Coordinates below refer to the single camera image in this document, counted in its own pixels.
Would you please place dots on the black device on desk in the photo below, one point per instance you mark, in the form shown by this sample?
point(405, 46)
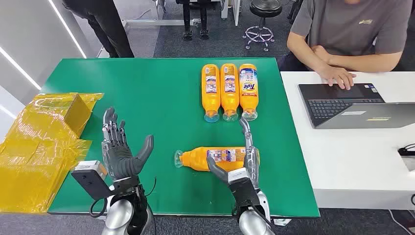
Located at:
point(407, 150)

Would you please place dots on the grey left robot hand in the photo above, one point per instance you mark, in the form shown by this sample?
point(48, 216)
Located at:
point(121, 160)

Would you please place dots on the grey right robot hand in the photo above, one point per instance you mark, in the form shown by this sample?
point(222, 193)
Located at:
point(252, 162)

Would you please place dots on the black robot legs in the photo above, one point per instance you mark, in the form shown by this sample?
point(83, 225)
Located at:
point(194, 19)

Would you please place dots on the seated person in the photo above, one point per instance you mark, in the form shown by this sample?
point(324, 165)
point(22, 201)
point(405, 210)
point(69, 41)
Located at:
point(343, 29)

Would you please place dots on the black round stool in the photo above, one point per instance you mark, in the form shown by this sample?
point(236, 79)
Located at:
point(263, 19)

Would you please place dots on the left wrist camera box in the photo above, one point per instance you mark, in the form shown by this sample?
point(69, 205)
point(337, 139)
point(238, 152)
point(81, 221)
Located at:
point(90, 180)

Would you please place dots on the orange detergent bottle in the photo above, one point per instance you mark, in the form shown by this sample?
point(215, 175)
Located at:
point(210, 90)
point(229, 90)
point(201, 158)

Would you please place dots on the orange bottle with Tide label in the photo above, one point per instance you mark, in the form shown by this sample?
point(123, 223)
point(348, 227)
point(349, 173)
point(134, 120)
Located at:
point(248, 90)

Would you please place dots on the yellow taped cardboard box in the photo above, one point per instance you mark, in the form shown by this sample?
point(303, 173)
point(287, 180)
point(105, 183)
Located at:
point(35, 152)

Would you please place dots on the person's right hand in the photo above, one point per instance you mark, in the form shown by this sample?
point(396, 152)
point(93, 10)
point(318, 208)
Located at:
point(337, 75)

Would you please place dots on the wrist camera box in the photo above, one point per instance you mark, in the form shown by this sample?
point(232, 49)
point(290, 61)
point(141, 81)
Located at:
point(243, 189)
point(90, 180)

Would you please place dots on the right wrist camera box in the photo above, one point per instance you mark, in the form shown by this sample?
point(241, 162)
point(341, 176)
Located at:
point(243, 189)

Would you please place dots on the white table frame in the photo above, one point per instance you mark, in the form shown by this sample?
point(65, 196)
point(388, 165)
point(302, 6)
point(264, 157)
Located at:
point(155, 22)

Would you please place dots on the person's left hand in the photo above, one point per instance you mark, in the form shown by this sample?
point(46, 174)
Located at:
point(321, 53)

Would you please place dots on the green table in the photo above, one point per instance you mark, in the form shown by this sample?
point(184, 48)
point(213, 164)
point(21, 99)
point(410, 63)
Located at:
point(155, 103)

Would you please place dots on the standing person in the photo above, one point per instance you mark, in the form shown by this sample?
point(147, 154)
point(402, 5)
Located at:
point(103, 22)

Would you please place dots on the white tag under table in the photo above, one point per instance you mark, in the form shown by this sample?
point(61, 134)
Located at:
point(282, 222)

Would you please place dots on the dark grey laptop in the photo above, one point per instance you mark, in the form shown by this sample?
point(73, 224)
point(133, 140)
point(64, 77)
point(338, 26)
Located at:
point(340, 107)

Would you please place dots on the white desk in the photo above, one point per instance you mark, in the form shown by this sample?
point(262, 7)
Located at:
point(350, 162)

